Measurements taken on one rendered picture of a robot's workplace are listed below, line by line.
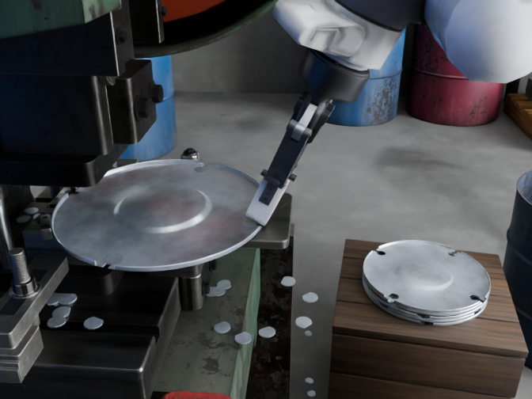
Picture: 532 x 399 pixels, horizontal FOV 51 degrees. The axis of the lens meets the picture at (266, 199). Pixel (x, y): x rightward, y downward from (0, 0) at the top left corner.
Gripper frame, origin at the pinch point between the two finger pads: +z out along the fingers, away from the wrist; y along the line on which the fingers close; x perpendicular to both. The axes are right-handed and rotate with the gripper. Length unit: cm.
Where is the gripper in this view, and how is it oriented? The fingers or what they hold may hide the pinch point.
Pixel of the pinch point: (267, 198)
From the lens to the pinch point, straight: 70.8
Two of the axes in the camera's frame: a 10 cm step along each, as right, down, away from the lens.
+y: 2.9, -4.3, 8.6
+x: -8.7, -4.9, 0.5
